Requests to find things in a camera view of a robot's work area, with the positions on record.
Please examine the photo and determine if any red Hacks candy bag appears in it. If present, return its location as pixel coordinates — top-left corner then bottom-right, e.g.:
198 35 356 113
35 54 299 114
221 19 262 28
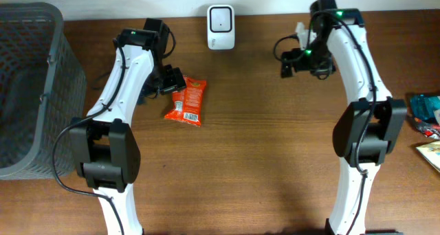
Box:
164 76 207 126

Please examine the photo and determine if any blue mouthwash bottle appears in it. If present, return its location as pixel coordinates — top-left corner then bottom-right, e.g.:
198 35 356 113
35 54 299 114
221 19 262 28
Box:
410 94 439 123

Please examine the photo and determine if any black red snack packet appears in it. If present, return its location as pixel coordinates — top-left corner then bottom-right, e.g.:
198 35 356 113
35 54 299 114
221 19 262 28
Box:
413 117 439 140

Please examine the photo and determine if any beige wet wipes pack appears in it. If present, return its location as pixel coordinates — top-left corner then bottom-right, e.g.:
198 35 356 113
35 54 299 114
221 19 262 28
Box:
416 141 439 172

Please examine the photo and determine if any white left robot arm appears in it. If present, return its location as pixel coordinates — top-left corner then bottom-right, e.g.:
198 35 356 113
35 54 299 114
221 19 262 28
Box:
68 19 186 234

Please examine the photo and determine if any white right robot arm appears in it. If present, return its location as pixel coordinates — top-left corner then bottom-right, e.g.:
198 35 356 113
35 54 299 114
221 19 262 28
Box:
276 0 407 235

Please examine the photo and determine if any white barcode scanner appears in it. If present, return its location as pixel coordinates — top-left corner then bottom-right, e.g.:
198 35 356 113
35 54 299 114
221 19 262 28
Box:
206 5 235 50

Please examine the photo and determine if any grey plastic mesh basket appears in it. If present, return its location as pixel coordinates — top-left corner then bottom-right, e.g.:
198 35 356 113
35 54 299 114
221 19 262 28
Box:
1 3 87 181

